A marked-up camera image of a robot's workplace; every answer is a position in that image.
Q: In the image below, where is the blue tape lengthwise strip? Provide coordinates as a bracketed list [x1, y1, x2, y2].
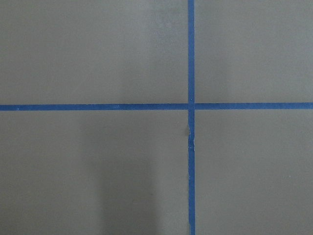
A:
[188, 0, 196, 235]

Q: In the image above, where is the blue tape crosswise strip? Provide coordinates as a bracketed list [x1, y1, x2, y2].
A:
[0, 102, 313, 111]

